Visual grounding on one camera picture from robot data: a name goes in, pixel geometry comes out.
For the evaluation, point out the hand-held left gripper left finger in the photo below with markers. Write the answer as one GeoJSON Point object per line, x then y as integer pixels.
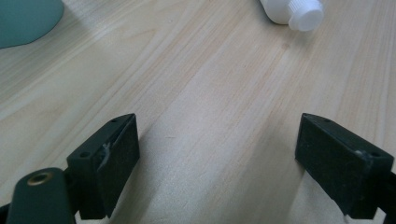
{"type": "Point", "coordinates": [102, 174]}

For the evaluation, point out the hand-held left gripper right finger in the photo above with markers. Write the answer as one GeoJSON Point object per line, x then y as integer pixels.
{"type": "Point", "coordinates": [339, 168]}

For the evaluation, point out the blue white toothpaste tube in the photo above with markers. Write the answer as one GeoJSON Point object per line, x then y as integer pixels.
{"type": "Point", "coordinates": [299, 12]}

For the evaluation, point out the teal cup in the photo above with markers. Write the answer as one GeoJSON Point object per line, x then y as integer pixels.
{"type": "Point", "coordinates": [25, 21]}

